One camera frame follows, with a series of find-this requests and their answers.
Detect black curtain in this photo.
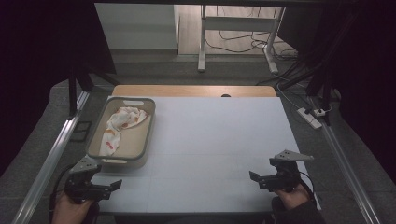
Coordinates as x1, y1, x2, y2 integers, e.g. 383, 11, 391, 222
0, 0, 118, 178
276, 0, 396, 185

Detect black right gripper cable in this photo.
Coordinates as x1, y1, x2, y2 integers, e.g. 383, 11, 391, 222
299, 171, 316, 202

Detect person's left hand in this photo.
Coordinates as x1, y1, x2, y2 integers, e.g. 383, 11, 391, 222
50, 190, 96, 224

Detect white cabinet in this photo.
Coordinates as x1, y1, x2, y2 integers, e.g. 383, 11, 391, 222
94, 3, 181, 50

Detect white cloth with orange print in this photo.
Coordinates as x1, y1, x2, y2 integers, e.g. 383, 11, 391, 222
98, 106, 149, 157

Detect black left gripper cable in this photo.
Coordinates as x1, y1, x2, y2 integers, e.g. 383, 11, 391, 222
49, 163, 76, 216

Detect white cable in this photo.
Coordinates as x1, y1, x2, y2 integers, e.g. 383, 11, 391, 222
275, 83, 302, 110

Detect black metal stand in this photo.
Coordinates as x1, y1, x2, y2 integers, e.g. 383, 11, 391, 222
278, 62, 334, 127
67, 63, 120, 119

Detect white power strip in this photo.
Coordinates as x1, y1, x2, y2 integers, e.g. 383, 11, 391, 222
296, 106, 323, 130

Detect white desk frame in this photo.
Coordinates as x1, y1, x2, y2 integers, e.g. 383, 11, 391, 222
197, 4, 287, 75

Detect black floor bracket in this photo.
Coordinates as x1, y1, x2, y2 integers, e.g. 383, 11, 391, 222
69, 120, 93, 144

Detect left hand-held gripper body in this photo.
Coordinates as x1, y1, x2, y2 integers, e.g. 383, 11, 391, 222
64, 154, 112, 204

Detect white table cover sheet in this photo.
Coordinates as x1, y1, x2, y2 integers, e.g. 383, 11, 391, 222
66, 95, 322, 216

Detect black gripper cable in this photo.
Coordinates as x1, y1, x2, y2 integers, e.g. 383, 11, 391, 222
299, 171, 316, 202
49, 163, 76, 216

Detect beige basket with grey rim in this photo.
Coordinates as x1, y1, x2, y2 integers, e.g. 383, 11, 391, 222
85, 96, 157, 174

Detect black floor cables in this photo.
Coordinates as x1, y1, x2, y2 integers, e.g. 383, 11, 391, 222
205, 6, 312, 87

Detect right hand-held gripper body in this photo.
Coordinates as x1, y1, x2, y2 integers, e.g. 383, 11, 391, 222
258, 149, 315, 193

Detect person's right hand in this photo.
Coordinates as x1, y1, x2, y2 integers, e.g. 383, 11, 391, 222
274, 183, 311, 211

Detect aluminium rail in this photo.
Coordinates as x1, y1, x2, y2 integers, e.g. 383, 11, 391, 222
11, 90, 92, 224
307, 96, 382, 224

